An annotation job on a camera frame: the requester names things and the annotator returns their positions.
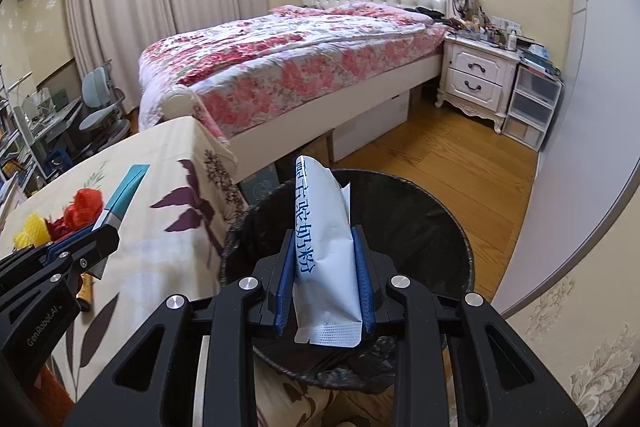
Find yellow foam fruit net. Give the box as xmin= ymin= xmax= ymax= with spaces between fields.
xmin=13 ymin=212 xmax=51 ymax=251

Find red foam fruit net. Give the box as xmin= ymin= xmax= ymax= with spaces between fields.
xmin=46 ymin=188 xmax=103 ymax=241

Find white packet blue text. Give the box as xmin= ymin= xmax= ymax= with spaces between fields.
xmin=293 ymin=155 xmax=362 ymax=348

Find teal tube package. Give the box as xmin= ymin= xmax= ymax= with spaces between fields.
xmin=86 ymin=163 xmax=151 ymax=281

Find black round trash bin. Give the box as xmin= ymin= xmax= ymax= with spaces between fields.
xmin=220 ymin=169 xmax=475 ymax=395

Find floral patterned table cloth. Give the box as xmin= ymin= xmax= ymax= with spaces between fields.
xmin=0 ymin=116 xmax=362 ymax=427

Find study desk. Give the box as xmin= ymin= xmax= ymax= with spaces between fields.
xmin=10 ymin=98 xmax=84 ymax=179

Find white under-bed storage box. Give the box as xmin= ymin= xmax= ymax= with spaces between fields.
xmin=331 ymin=91 xmax=410 ymax=161

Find light blue desk chair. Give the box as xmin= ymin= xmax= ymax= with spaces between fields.
xmin=78 ymin=61 xmax=131 ymax=156

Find pink floral quilt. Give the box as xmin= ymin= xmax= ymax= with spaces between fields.
xmin=139 ymin=2 xmax=449 ymax=141

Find white two-drawer nightstand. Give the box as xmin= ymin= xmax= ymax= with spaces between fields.
xmin=435 ymin=32 xmax=520 ymax=134

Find clear plastic drawer unit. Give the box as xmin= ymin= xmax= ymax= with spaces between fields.
xmin=502 ymin=62 xmax=563 ymax=153

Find white bed with headboard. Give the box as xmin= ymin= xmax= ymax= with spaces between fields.
xmin=139 ymin=0 xmax=454 ymax=179

